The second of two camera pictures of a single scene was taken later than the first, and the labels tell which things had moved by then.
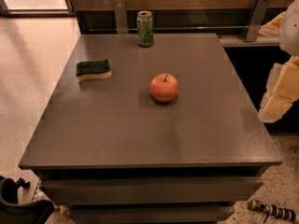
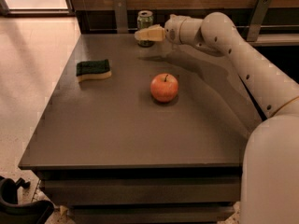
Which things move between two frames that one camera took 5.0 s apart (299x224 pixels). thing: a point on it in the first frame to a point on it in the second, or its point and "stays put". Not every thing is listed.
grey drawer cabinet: (150, 128) stays put
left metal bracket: (121, 15) stays put
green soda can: (145, 29) stays put
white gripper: (290, 32) to (172, 29)
